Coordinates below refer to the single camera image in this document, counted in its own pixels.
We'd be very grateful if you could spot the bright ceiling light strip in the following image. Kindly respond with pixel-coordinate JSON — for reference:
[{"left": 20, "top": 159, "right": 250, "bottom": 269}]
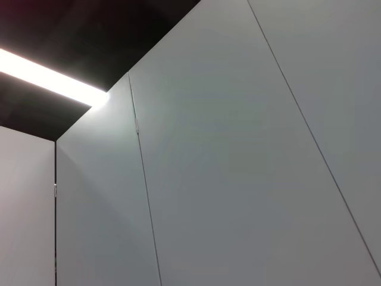
[{"left": 0, "top": 48, "right": 110, "bottom": 107}]

